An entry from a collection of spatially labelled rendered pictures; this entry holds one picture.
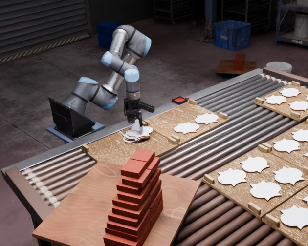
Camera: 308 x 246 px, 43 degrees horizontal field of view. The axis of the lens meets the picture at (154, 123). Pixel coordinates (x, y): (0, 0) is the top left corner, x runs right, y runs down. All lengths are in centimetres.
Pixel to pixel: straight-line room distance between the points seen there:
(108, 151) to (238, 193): 74
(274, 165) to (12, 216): 213
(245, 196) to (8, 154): 285
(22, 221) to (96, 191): 165
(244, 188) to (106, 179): 62
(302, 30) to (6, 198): 514
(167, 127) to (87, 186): 76
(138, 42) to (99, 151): 74
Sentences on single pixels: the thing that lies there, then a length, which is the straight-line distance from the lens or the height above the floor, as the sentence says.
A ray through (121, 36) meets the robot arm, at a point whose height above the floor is 143.
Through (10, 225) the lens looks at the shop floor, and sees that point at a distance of 328.
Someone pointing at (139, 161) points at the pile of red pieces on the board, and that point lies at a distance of 134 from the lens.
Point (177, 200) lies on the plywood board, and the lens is 159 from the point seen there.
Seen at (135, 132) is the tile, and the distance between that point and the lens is 218.
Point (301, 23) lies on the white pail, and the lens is 680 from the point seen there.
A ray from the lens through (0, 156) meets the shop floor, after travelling 416.
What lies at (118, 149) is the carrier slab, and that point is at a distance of 213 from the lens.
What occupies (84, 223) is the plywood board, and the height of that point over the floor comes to 104.
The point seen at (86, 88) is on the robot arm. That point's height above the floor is 112.
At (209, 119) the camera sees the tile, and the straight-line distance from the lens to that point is 236.
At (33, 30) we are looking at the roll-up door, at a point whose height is 40.
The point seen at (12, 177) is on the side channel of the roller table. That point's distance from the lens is 205.
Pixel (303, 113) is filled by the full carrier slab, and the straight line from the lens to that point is 253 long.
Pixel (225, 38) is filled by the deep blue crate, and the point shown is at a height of 18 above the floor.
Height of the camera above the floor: 206
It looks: 29 degrees down
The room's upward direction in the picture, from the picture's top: 3 degrees counter-clockwise
